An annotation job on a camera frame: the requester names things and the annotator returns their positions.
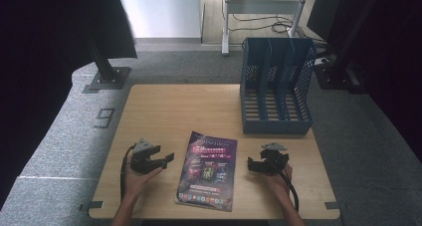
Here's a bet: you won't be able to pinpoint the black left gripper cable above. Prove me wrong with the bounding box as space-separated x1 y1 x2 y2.
119 143 137 201

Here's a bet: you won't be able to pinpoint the black metal stand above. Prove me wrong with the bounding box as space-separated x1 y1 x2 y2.
313 0 367 95
87 36 131 91

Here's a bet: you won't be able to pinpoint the white metal stand frame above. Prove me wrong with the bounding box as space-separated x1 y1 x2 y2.
221 0 311 57

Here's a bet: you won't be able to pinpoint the black floor cables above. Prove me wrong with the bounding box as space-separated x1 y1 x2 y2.
228 0 330 51

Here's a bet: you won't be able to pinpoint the person's left hand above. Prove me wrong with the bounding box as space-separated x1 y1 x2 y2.
123 151 164 196

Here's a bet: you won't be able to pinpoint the person's right hand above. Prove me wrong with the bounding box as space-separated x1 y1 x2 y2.
264 164 295 198

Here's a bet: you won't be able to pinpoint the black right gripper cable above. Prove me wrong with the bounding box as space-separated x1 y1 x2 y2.
279 170 301 212

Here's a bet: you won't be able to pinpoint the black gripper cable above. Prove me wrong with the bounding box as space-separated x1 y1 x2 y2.
279 170 301 212
119 143 137 201

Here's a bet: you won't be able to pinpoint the blue mesh file rack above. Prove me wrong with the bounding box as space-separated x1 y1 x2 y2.
239 37 317 135

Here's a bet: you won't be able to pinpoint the purple magazine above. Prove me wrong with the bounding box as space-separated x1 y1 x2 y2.
175 130 239 213

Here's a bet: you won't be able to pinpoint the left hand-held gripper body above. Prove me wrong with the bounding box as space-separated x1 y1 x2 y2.
129 138 157 175

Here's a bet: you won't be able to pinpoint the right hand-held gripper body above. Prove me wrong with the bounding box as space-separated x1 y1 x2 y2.
259 141 291 176

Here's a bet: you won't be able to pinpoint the black curtain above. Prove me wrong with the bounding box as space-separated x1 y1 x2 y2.
307 0 422 162
0 0 138 209

